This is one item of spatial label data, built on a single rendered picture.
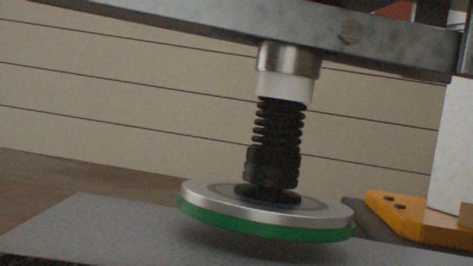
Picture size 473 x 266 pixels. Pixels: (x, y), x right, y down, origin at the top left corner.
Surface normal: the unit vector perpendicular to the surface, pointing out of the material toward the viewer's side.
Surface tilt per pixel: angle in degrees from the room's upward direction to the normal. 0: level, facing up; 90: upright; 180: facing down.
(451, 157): 90
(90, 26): 90
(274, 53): 90
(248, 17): 90
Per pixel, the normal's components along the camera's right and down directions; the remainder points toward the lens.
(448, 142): -0.88, -0.11
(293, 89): 0.21, 0.08
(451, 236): -0.04, 0.04
